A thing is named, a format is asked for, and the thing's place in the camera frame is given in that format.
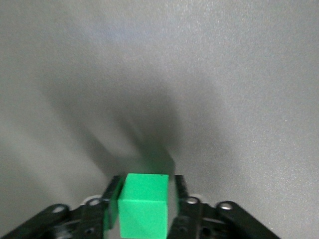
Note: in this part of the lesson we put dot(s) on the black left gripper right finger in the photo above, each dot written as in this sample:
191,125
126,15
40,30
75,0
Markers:
199,221

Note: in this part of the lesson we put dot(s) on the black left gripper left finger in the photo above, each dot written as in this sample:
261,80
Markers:
74,221

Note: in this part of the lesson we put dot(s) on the small green cube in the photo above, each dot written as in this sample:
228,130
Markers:
142,214

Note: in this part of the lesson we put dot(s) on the dark grey table mat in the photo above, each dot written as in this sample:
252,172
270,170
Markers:
159,74

